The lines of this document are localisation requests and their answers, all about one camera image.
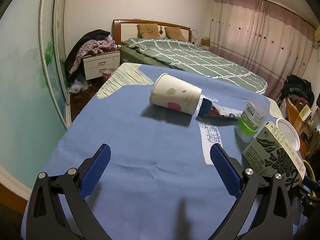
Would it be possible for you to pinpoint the green white tea box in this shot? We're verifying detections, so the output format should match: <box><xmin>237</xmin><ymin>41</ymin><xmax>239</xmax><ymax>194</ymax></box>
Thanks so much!
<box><xmin>242</xmin><ymin>121</ymin><xmax>305</xmax><ymax>190</ymax></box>

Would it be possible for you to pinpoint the white plastic bowl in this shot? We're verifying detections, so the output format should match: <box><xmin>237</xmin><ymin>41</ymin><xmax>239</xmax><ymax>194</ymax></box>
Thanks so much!
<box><xmin>276</xmin><ymin>118</ymin><xmax>300</xmax><ymax>152</ymax></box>

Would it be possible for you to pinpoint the clear bottle green label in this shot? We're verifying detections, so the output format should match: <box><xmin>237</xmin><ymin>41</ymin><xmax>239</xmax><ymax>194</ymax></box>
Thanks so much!
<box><xmin>235</xmin><ymin>99</ymin><xmax>269</xmax><ymax>142</ymax></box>

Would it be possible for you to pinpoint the white floral paper cup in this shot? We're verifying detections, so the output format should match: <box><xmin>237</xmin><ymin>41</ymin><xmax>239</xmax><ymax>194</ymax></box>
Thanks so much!
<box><xmin>149</xmin><ymin>73</ymin><xmax>202</xmax><ymax>115</ymax></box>

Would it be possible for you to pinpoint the yellow rimmed trash bin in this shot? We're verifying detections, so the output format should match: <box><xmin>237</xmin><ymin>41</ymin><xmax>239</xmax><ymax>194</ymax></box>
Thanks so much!
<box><xmin>303</xmin><ymin>160</ymin><xmax>318</xmax><ymax>197</ymax></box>

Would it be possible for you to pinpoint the wooden desk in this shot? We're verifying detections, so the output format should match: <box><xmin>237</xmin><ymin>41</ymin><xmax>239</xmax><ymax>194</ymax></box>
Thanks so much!
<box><xmin>285</xmin><ymin>98</ymin><xmax>311</xmax><ymax>157</ymax></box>

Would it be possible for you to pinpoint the sliding wardrobe door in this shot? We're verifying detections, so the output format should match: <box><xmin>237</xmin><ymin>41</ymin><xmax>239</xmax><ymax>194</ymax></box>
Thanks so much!
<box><xmin>1</xmin><ymin>0</ymin><xmax>66</xmax><ymax>187</ymax></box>

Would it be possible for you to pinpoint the blue tablecloth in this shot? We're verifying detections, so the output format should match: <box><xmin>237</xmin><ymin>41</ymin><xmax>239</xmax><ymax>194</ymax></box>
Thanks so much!
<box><xmin>21</xmin><ymin>63</ymin><xmax>307</xmax><ymax>240</ymax></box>

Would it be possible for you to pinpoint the blue snack wrapper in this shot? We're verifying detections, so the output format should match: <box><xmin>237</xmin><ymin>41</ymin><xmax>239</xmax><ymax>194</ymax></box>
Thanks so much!
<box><xmin>198</xmin><ymin>98</ymin><xmax>242</xmax><ymax>119</ymax></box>

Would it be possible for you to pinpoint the dark clothes pile by curtain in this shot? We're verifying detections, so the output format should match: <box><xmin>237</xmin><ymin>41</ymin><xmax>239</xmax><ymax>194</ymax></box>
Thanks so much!
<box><xmin>279</xmin><ymin>74</ymin><xmax>315</xmax><ymax>107</ymax></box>

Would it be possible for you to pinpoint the red small bin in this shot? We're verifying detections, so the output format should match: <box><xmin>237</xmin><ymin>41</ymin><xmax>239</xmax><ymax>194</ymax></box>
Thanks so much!
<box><xmin>102</xmin><ymin>69</ymin><xmax>116</xmax><ymax>82</ymax></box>

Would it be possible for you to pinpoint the white nightstand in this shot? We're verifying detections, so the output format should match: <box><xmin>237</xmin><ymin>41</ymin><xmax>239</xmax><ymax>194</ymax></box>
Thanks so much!
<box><xmin>83</xmin><ymin>50</ymin><xmax>120</xmax><ymax>81</ymax></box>

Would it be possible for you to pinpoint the pink striped curtain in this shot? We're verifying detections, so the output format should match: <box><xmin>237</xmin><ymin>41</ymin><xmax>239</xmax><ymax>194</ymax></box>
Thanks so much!
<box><xmin>210</xmin><ymin>0</ymin><xmax>315</xmax><ymax>100</ymax></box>

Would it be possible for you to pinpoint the pile of clothes on nightstand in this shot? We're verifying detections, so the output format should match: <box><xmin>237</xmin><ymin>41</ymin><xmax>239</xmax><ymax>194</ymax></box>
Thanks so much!
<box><xmin>64</xmin><ymin>29</ymin><xmax>115</xmax><ymax>86</ymax></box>

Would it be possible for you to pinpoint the bed with green plaid duvet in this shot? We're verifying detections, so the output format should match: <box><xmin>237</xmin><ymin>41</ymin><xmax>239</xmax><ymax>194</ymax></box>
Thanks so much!
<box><xmin>121</xmin><ymin>37</ymin><xmax>268</xmax><ymax>95</ymax></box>

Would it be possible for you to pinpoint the air conditioner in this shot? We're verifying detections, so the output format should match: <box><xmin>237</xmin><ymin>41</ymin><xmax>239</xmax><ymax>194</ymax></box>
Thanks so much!
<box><xmin>313</xmin><ymin>25</ymin><xmax>320</xmax><ymax>49</ymax></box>

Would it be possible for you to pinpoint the woven basket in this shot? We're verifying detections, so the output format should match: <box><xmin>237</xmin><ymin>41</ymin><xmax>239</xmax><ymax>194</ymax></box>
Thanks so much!
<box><xmin>200</xmin><ymin>37</ymin><xmax>210</xmax><ymax>47</ymax></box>

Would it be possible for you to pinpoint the wooden headboard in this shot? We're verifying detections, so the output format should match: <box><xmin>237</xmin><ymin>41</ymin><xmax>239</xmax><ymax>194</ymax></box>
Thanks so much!
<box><xmin>112</xmin><ymin>19</ymin><xmax>192</xmax><ymax>44</ymax></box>

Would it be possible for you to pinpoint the right brown pillow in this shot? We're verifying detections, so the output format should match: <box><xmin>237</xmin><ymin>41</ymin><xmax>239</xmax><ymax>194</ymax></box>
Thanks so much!
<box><xmin>164</xmin><ymin>27</ymin><xmax>186</xmax><ymax>41</ymax></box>

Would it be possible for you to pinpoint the brown pillow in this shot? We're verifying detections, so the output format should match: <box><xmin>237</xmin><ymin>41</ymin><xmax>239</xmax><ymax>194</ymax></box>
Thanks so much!
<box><xmin>137</xmin><ymin>23</ymin><xmax>161</xmax><ymax>39</ymax></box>
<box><xmin>164</xmin><ymin>27</ymin><xmax>186</xmax><ymax>41</ymax></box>

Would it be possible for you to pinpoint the left brown pillow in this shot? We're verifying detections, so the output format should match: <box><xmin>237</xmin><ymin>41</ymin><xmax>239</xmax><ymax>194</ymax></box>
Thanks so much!
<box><xmin>137</xmin><ymin>23</ymin><xmax>161</xmax><ymax>39</ymax></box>

